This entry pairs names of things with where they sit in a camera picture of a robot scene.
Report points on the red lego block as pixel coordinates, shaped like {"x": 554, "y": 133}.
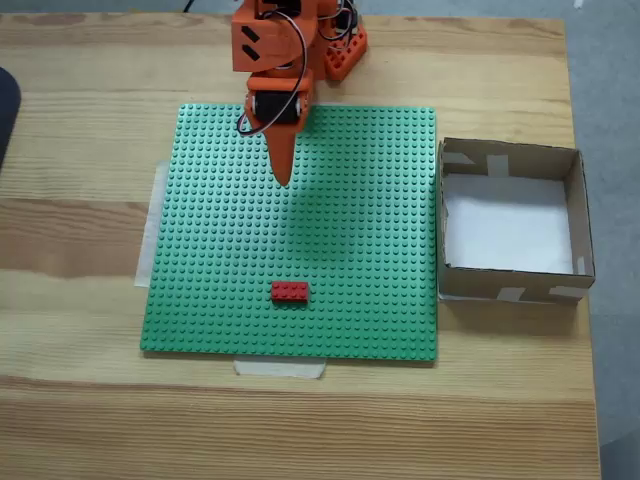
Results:
{"x": 290, "y": 291}

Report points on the green lego baseplate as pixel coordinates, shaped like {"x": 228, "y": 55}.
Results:
{"x": 225, "y": 250}

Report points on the cardboard box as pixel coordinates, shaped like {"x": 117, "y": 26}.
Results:
{"x": 470, "y": 285}

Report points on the masking tape strip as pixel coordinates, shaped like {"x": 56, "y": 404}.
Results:
{"x": 280, "y": 370}
{"x": 150, "y": 240}

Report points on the white paper sheet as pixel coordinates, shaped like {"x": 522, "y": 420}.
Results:
{"x": 505, "y": 225}

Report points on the black rounded pad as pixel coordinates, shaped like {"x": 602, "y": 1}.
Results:
{"x": 7, "y": 110}

